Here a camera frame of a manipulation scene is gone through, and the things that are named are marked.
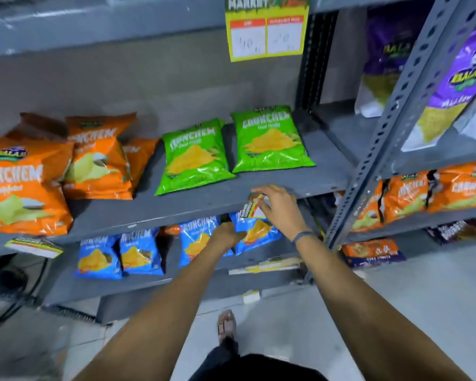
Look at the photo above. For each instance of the person's right hand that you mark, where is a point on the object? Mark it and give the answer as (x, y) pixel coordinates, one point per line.
(283, 210)

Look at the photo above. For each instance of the person's left hand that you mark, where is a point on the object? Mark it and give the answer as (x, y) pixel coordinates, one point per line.
(224, 237)

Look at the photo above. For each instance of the person's right fingers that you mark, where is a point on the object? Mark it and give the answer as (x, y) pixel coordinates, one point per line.
(266, 191)

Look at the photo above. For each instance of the person's left fingers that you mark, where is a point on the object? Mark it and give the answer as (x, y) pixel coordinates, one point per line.
(238, 236)

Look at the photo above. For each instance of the small shelf price tag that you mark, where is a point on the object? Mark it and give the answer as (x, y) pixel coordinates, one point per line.
(250, 210)

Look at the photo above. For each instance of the person's right forearm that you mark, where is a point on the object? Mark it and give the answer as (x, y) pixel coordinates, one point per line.
(365, 313)

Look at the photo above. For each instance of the person's left forearm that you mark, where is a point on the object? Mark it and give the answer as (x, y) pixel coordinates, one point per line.
(162, 321)

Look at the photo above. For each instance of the blue chips packet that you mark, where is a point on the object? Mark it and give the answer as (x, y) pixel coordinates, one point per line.
(97, 259)
(141, 251)
(258, 234)
(196, 240)

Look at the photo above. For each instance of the grey metal shelf rack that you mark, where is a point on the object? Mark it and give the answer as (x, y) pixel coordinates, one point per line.
(206, 202)

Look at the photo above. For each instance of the green chips packet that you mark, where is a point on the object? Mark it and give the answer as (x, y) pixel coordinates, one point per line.
(269, 140)
(192, 156)

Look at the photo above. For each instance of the dark wristband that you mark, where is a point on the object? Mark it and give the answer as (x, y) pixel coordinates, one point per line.
(302, 235)

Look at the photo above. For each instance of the small yellow shelf label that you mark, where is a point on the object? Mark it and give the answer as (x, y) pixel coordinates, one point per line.
(251, 297)

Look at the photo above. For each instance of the person's sandal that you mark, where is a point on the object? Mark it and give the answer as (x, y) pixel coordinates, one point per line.
(226, 325)

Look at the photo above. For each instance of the orange purple snack packet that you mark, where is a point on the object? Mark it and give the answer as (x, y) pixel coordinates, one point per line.
(371, 251)

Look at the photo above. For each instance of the person's black trousers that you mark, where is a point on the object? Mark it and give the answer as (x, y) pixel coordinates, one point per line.
(254, 367)

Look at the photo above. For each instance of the large yellow price sign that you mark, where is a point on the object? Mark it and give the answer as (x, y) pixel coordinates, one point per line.
(266, 29)

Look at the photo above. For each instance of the grey perforated shelf rack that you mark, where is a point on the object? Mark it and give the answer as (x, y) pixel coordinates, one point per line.
(410, 87)

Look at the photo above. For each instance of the dark brown snack packet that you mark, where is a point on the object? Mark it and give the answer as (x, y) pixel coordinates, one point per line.
(456, 230)

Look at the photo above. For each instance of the white yellow shelf price tag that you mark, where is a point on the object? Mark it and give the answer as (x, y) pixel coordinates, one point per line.
(33, 246)

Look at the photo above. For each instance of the large orange chips packet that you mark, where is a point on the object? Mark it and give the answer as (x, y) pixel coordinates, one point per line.
(22, 186)

